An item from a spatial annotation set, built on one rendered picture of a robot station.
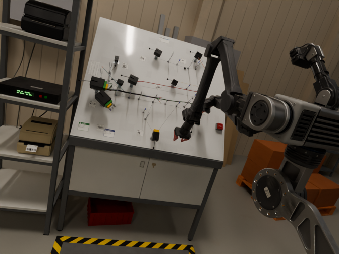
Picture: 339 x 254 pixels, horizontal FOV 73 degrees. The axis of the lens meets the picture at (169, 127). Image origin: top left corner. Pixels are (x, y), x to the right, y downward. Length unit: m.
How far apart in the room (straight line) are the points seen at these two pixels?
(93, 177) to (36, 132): 0.51
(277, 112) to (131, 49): 1.45
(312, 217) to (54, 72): 3.41
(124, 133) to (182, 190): 0.69
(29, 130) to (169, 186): 1.12
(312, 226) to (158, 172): 1.21
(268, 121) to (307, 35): 4.38
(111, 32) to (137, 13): 1.61
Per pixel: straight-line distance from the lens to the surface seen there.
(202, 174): 1.97
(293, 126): 0.88
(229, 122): 4.04
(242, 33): 4.29
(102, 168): 1.84
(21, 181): 2.36
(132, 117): 1.77
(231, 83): 1.06
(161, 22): 3.48
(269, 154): 3.34
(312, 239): 0.97
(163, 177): 1.90
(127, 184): 1.91
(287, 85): 5.08
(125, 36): 2.09
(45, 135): 1.83
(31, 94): 1.71
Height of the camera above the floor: 1.56
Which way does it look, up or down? 17 degrees down
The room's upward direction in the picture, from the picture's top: 16 degrees clockwise
